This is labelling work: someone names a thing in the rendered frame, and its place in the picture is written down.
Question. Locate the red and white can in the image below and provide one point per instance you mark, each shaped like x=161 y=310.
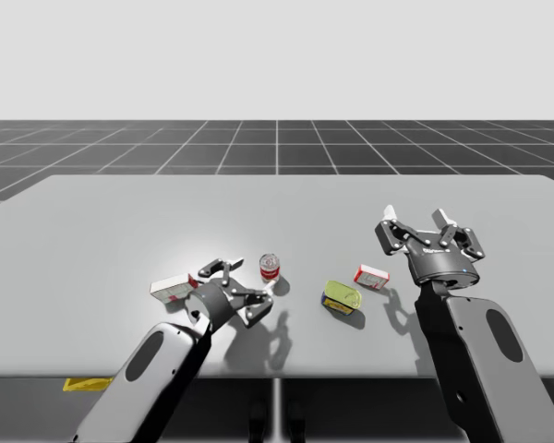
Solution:
x=269 y=268

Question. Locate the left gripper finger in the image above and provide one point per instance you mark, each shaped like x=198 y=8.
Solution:
x=257 y=310
x=218 y=266

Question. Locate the red and white carton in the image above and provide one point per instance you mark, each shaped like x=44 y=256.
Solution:
x=172 y=288
x=371 y=278

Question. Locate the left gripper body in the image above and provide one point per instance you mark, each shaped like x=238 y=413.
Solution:
x=212 y=304

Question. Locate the green and blue rectangular can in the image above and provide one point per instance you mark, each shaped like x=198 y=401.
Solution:
x=342 y=297

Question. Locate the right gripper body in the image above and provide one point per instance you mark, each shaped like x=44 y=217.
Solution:
x=443 y=265

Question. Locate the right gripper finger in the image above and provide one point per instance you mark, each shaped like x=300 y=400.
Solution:
x=471 y=242
x=390 y=237

